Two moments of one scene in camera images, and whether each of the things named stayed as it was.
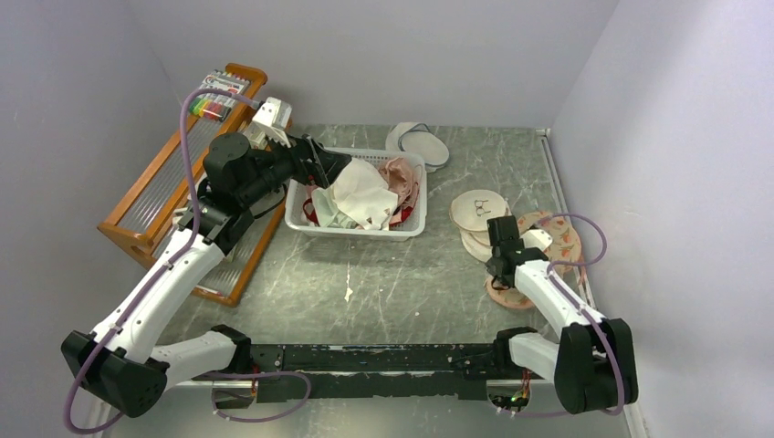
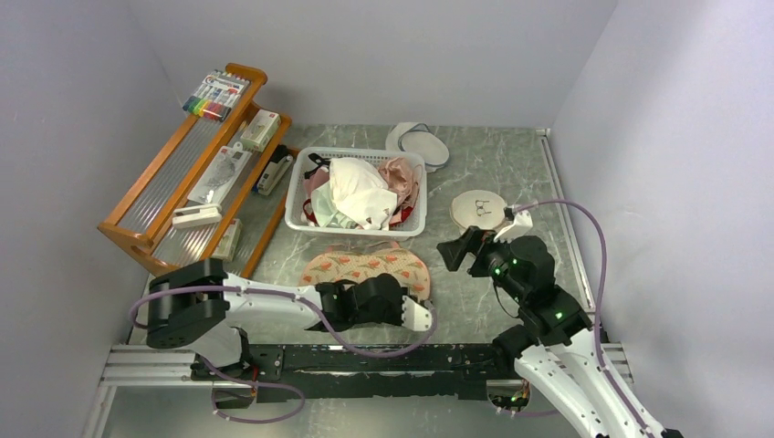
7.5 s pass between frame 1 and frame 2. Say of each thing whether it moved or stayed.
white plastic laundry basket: stayed
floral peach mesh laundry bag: moved
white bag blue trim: stayed
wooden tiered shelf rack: stayed
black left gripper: moved
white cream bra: stayed
